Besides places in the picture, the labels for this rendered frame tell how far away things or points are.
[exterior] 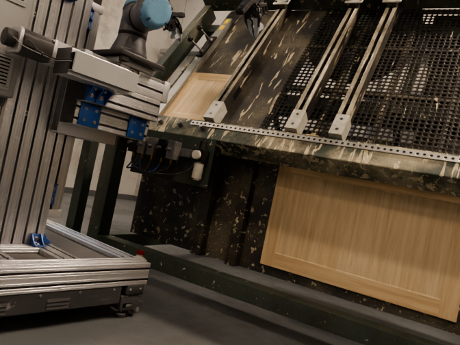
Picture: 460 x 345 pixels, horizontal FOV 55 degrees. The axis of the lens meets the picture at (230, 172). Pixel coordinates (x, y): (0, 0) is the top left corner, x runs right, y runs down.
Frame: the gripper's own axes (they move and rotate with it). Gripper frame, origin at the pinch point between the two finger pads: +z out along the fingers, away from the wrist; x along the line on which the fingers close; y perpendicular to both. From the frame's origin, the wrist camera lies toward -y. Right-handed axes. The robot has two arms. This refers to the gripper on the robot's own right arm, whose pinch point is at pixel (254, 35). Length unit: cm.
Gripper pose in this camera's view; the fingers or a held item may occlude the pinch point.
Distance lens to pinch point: 214.4
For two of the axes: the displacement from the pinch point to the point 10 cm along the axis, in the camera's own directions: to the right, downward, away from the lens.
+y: 6.4, -3.3, 6.9
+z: 1.1, 9.3, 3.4
